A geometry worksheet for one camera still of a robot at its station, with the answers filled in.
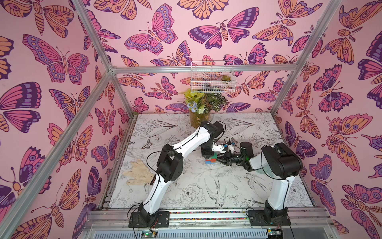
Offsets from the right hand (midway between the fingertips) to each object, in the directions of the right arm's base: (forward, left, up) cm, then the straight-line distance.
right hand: (217, 158), depth 91 cm
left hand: (+1, +6, +3) cm, 7 cm away
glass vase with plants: (+31, +11, +15) cm, 36 cm away
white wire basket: (+42, +3, +30) cm, 52 cm away
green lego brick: (-2, +2, +6) cm, 6 cm away
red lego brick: (0, +2, -3) cm, 4 cm away
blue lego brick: (-1, +4, -3) cm, 6 cm away
